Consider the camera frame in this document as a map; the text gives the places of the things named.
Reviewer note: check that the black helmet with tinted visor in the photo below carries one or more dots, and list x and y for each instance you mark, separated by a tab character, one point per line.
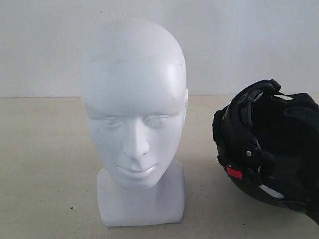
268	144

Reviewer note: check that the white mannequin head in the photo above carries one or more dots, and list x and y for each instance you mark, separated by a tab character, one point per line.
135	97

